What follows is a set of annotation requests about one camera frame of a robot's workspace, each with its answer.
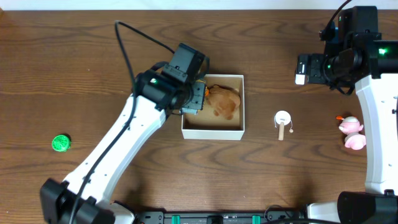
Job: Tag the pink white duck toy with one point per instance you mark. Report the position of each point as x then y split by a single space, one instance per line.
351 127

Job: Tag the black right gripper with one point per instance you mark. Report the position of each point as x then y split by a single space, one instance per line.
317 61

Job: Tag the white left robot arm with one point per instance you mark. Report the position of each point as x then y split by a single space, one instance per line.
84 196

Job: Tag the white cardboard box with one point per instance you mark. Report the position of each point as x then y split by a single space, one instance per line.
205 125

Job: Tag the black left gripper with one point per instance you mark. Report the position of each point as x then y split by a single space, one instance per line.
198 95

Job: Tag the brown plush capybara toy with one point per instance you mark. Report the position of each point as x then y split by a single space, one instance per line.
223 101

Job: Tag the green round bottle cap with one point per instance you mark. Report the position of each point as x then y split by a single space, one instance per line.
61 143

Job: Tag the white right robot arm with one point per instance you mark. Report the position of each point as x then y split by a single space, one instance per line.
372 71

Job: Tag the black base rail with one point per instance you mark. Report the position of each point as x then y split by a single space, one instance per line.
274 212

